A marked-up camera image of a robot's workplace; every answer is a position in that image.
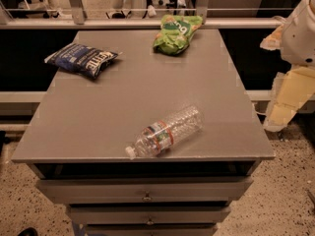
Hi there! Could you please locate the bottom cabinet drawer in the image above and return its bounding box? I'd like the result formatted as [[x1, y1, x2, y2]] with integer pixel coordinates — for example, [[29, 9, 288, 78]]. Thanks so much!
[[85, 224, 218, 236]]

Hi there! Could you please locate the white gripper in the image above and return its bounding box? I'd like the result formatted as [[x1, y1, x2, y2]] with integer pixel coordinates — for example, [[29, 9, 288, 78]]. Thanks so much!
[[260, 0, 315, 132]]

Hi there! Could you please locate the top cabinet drawer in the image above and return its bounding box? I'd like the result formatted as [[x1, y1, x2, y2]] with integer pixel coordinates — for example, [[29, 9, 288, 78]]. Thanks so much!
[[36, 177, 253, 205]]

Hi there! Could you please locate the blue chip bag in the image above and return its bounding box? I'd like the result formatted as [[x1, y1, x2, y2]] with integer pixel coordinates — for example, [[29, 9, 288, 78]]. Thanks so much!
[[44, 43, 118, 80]]

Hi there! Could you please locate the green chip bag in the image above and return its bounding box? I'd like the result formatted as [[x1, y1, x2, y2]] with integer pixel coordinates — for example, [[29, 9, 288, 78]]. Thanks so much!
[[153, 15, 203, 56]]

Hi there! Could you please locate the metal railing frame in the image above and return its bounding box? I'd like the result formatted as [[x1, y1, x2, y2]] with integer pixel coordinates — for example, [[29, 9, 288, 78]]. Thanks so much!
[[0, 0, 284, 30]]

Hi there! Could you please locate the black shoe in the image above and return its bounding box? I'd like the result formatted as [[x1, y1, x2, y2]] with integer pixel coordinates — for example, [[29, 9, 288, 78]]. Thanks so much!
[[18, 227, 38, 236]]

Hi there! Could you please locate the clear plastic water bottle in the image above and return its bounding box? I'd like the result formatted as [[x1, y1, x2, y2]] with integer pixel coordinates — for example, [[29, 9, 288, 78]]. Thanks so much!
[[125, 105, 204, 159]]

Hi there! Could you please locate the grey drawer cabinet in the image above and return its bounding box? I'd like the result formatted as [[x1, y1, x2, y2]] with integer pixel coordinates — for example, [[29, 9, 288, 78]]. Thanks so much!
[[11, 29, 276, 236]]

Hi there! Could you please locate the middle cabinet drawer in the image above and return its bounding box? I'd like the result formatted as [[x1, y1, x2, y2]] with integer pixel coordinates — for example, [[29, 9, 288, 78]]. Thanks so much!
[[67, 206, 230, 225]]

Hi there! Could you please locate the cabinet drawer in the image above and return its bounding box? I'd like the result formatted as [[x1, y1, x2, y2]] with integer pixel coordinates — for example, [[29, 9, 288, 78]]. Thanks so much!
[[85, 224, 218, 236], [36, 177, 253, 205], [67, 206, 230, 225]]

